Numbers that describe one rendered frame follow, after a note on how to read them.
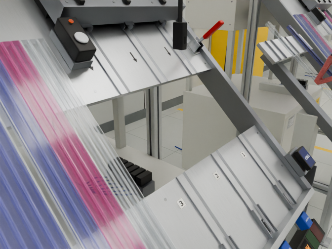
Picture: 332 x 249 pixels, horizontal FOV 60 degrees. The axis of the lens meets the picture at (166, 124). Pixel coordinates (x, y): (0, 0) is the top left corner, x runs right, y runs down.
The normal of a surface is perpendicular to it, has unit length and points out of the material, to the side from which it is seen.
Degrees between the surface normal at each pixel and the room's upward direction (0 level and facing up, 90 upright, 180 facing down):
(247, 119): 90
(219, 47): 90
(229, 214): 43
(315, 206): 0
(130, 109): 90
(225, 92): 90
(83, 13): 133
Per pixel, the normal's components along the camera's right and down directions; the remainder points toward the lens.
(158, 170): 0.00, -0.92
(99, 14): 0.55, 0.81
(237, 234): 0.51, -0.51
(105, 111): 0.76, 0.25
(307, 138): -0.65, 0.29
